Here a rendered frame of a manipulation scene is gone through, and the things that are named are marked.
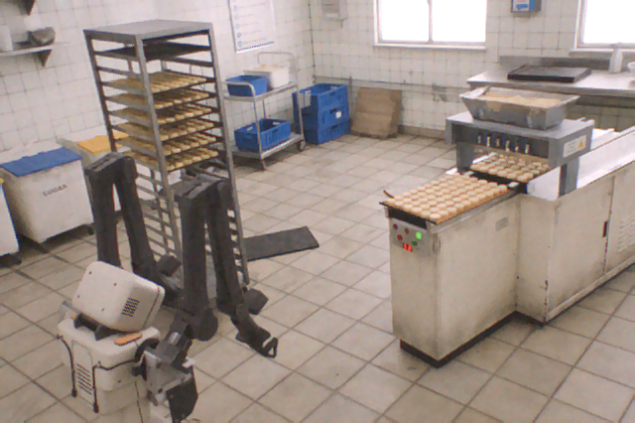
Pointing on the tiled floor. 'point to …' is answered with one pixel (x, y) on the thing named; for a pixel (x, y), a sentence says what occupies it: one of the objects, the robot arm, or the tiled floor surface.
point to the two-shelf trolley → (265, 115)
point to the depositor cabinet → (573, 237)
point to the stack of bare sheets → (280, 243)
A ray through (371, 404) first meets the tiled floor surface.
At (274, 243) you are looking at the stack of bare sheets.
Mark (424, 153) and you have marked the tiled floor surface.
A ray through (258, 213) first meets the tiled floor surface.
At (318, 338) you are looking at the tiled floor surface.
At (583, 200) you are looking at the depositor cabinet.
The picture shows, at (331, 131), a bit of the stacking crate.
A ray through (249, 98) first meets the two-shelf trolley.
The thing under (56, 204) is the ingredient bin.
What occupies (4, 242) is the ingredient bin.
